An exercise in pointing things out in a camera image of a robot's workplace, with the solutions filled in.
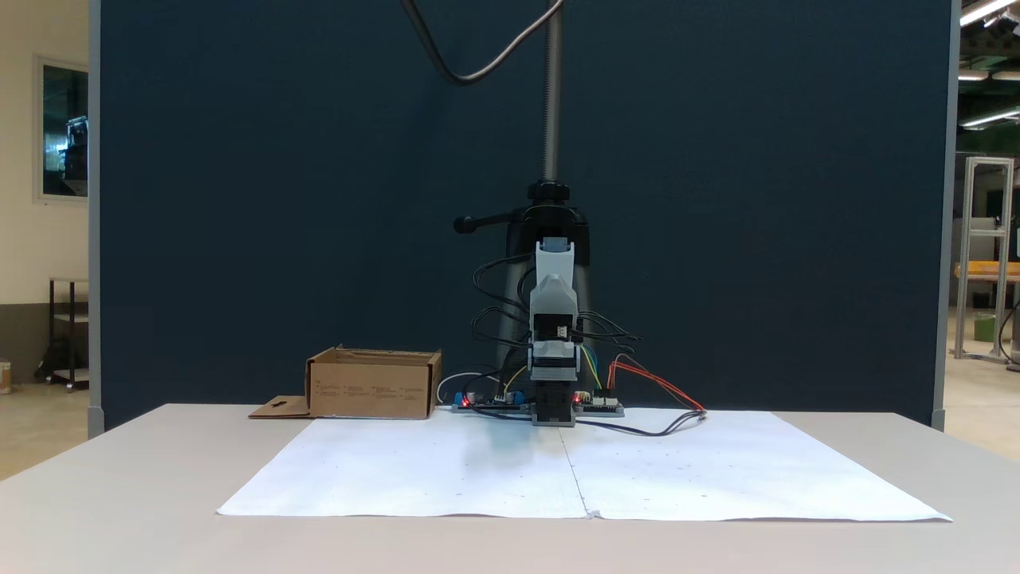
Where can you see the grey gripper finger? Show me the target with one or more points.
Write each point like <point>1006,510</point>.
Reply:
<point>553,372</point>

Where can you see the aluminium profile frame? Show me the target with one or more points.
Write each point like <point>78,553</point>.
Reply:
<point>968,239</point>

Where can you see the ceiling light tube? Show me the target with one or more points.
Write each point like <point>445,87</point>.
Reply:
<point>984,11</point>
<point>988,119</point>

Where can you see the green bin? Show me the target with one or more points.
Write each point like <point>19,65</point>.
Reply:
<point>985,328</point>

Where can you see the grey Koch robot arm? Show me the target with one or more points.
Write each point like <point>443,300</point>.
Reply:
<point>554,295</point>

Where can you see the orange workbench top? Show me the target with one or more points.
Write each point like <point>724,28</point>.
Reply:
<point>988,271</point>

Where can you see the dark blue partition panel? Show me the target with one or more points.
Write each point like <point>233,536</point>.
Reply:
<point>239,199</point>

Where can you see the metal camera stand pole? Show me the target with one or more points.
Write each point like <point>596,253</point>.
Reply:
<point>552,96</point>

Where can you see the blue power circuit board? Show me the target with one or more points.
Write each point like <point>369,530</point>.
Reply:
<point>486,401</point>

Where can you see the dark shelf rack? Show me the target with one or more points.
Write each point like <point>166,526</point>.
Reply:
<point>70,281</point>

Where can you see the brown cardboard box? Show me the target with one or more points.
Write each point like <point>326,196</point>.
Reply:
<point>366,391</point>

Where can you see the wall window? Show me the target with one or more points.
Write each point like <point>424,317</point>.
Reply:
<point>64,127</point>

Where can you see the white paper sheet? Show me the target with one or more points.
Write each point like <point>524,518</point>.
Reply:
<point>414,470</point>
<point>741,470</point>

